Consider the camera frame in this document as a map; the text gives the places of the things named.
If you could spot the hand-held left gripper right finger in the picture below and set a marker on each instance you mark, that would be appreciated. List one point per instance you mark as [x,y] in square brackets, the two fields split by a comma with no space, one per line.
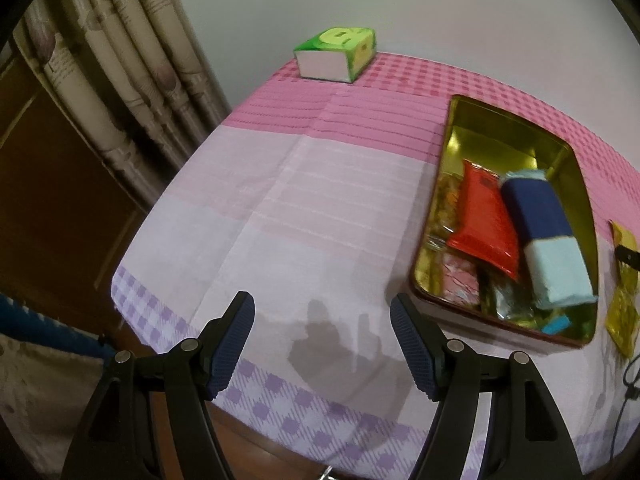
[415,350]

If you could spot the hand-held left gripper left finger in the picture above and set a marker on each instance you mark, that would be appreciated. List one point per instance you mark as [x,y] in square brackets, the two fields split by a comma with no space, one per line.
[232,350]

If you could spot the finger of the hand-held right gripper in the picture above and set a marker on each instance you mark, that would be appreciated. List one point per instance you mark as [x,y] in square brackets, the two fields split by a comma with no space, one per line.
[630,256]

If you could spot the yellow snack packet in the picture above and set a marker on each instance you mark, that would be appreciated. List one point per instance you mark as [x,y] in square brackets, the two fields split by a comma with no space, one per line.
[622,317]
[627,235]

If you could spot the pink candy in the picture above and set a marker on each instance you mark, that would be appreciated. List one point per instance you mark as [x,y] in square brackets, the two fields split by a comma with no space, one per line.
[460,280]

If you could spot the navy and light blue packet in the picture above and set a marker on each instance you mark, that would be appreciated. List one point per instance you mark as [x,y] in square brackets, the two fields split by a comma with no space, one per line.
[542,230]

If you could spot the blue candy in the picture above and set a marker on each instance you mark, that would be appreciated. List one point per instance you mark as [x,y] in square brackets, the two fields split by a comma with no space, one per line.
[556,324]

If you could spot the silver foil packet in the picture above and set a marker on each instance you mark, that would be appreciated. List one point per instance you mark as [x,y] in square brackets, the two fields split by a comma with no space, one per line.
[507,300]

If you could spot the red snack packet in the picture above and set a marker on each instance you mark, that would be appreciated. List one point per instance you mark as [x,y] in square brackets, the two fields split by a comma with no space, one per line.
[487,220]

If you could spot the clear fried snack packet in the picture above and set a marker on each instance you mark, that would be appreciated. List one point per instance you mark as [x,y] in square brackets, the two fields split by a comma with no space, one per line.
[450,200]

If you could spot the gold metal tin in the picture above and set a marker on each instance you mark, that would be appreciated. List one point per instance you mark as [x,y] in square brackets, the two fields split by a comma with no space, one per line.
[500,135]

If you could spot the pink checkered tablecloth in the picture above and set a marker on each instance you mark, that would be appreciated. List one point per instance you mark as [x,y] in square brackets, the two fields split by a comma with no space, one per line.
[325,200]

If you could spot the blue cloth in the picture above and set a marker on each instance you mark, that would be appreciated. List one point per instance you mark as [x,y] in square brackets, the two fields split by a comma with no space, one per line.
[50,327]

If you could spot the white cloth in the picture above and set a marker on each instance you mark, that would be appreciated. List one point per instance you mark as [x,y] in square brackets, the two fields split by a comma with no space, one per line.
[40,400]

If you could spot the brown wooden cabinet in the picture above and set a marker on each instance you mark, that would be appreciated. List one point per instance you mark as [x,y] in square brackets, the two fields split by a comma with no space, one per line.
[55,220]

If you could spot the beige patterned curtain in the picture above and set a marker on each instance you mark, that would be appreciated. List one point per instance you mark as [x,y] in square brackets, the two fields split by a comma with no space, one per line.
[110,70]

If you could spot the green tissue box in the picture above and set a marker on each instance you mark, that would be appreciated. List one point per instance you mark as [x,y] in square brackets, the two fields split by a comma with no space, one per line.
[340,52]

